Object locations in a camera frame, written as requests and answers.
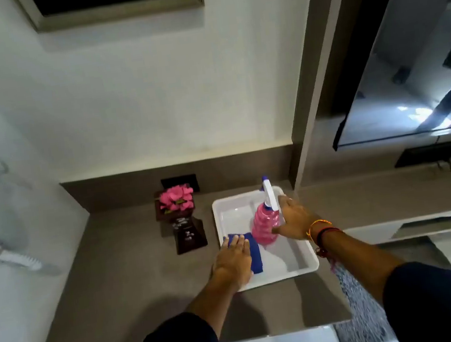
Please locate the grey window frame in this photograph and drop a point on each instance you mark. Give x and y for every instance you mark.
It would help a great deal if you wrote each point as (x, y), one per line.
(113, 10)

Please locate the pink spray bottle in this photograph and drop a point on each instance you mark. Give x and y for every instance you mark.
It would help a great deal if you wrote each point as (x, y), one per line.
(262, 224)

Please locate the pink artificial flower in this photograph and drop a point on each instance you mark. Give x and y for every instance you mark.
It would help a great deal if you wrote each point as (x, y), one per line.
(177, 198)

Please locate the pink flowers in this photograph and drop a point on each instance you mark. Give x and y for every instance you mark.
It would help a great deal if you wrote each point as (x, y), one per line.
(164, 216)

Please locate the person's left hand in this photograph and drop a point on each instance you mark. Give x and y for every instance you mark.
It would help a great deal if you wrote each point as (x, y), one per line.
(233, 263)

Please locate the black wide wall socket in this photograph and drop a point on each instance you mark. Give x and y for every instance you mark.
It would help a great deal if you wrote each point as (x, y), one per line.
(426, 154)

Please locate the person's left forearm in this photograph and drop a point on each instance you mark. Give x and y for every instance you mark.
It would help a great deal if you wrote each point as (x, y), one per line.
(214, 303)

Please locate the grey-brown countertop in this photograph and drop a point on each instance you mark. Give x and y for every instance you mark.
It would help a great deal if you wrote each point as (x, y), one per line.
(132, 280)

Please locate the white plastic tray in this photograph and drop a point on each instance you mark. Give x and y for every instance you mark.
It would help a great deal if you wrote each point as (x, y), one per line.
(295, 259)

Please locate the person's right hand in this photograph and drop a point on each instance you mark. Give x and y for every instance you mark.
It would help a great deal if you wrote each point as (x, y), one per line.
(296, 219)

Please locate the blue cleaning cloth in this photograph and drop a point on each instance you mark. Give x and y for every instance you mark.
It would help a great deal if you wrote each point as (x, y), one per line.
(256, 256)

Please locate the dark wooden box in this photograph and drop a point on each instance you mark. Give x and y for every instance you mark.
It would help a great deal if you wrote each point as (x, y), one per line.
(189, 235)

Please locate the person's dark right sleeve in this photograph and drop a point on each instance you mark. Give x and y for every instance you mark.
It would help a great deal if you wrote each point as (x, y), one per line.
(442, 306)

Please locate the black flat screen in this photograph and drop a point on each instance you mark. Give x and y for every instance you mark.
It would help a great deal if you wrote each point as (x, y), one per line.
(394, 72)

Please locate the person's right forearm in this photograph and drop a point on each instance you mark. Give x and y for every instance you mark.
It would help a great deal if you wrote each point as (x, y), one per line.
(362, 262)

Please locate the grey speckled floor mat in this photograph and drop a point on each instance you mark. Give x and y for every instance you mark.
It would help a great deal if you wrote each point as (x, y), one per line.
(362, 312)

